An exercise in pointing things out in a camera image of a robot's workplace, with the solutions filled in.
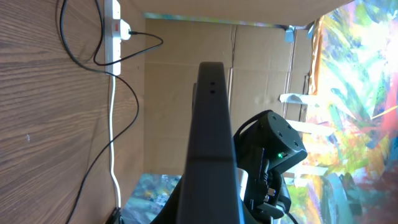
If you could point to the blue Galaxy smartphone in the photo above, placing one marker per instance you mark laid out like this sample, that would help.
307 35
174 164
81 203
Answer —
209 191

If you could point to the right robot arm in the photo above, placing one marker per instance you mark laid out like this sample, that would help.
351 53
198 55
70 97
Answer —
266 146

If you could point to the white charger plug adapter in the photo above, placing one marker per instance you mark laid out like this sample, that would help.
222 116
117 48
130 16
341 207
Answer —
125 29

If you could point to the brown cardboard panel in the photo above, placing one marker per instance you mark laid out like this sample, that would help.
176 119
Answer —
259 65

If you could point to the white power strip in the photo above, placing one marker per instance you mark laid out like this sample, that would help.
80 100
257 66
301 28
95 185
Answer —
112 40

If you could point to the colourful painted backdrop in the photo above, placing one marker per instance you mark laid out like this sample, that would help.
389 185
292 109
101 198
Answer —
348 105

